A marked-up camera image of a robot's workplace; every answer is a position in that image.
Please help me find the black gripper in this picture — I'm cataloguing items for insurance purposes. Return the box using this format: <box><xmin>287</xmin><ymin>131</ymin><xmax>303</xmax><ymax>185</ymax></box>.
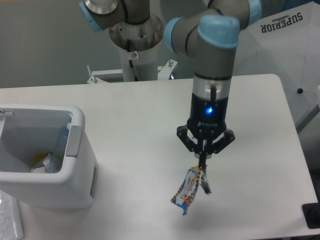
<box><xmin>176</xmin><ymin>93</ymin><xmax>235</xmax><ymax>171</ymax></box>

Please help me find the blue raccoon snack bag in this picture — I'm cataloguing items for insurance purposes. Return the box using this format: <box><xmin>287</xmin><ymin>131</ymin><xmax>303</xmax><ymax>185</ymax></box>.
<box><xmin>170</xmin><ymin>165</ymin><xmax>212</xmax><ymax>216</ymax></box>

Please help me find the crushed clear plastic bottle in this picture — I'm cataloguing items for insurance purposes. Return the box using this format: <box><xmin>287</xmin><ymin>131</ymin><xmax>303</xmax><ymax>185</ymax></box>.
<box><xmin>47</xmin><ymin>122</ymin><xmax>71</xmax><ymax>174</ymax></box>

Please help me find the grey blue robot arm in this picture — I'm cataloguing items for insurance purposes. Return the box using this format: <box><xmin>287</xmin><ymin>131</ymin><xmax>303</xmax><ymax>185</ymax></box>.
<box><xmin>79</xmin><ymin>0</ymin><xmax>262</xmax><ymax>170</ymax></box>

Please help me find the white plastic trash can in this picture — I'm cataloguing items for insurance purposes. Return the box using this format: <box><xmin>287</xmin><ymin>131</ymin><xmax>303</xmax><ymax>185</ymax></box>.
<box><xmin>0</xmin><ymin>103</ymin><xmax>98</xmax><ymax>209</ymax></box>

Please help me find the yellow trash piece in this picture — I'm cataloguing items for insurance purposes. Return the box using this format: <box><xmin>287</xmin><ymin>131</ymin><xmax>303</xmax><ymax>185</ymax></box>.
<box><xmin>32</xmin><ymin>153</ymin><xmax>48</xmax><ymax>166</ymax></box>

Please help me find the white superior umbrella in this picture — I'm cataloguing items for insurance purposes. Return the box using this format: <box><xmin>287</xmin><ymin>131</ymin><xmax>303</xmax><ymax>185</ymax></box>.
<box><xmin>233</xmin><ymin>0</ymin><xmax>320</xmax><ymax>129</ymax></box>

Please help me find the black device at edge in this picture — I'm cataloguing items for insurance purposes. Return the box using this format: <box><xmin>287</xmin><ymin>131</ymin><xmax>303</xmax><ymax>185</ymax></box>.
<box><xmin>302</xmin><ymin>202</ymin><xmax>320</xmax><ymax>229</ymax></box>

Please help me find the white crumpled tissue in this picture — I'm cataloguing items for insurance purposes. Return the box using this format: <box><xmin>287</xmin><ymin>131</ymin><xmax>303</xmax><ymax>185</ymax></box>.
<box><xmin>30</xmin><ymin>153</ymin><xmax>52</xmax><ymax>174</ymax></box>

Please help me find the handwritten paper sheet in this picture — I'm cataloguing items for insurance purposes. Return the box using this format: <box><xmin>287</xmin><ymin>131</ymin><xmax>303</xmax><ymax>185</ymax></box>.
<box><xmin>0</xmin><ymin>191</ymin><xmax>25</xmax><ymax>240</ymax></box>

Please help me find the white metal bracket middle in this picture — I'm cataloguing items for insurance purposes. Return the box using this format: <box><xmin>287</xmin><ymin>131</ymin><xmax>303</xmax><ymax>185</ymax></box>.
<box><xmin>157</xmin><ymin>59</ymin><xmax>178</xmax><ymax>81</ymax></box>

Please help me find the white metal bracket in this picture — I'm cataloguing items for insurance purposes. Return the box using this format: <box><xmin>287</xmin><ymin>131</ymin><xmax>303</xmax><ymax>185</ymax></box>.
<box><xmin>157</xmin><ymin>59</ymin><xmax>178</xmax><ymax>81</ymax></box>
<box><xmin>86</xmin><ymin>65</ymin><xmax>124</xmax><ymax>84</ymax></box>

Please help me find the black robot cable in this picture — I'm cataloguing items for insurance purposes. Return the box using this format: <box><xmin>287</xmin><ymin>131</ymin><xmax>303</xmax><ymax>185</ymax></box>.
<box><xmin>126</xmin><ymin>38</ymin><xmax>139</xmax><ymax>82</ymax></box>

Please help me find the white metal bracket left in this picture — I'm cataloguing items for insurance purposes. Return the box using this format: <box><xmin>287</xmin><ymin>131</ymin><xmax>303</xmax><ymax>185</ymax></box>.
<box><xmin>86</xmin><ymin>65</ymin><xmax>124</xmax><ymax>84</ymax></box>

